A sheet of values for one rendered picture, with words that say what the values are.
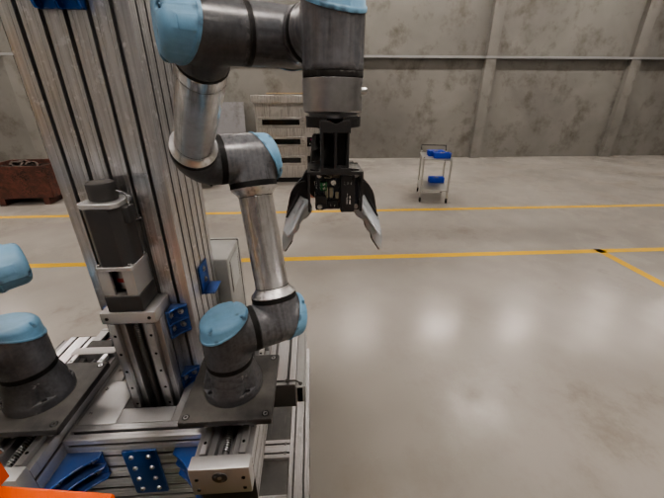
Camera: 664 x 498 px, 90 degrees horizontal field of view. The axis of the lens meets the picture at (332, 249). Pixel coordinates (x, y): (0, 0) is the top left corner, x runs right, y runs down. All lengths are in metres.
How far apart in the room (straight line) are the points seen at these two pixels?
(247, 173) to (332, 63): 0.44
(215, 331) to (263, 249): 0.22
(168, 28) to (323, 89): 0.18
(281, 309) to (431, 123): 10.70
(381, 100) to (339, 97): 10.49
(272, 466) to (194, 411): 0.92
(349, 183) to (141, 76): 0.58
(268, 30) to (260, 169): 0.39
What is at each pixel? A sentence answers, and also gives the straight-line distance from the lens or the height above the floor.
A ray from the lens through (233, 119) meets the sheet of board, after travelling 10.72.
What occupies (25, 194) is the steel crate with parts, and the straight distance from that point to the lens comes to 8.01.
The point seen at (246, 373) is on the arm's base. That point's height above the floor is 1.11.
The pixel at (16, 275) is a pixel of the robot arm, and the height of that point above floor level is 1.48.
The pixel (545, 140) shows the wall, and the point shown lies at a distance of 13.14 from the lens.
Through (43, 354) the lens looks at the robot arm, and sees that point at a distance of 1.10.
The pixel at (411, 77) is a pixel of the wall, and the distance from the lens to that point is 11.12.
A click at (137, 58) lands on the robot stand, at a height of 1.81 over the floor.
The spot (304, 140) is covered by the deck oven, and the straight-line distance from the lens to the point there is 7.58.
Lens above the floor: 1.74
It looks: 24 degrees down
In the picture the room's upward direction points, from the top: straight up
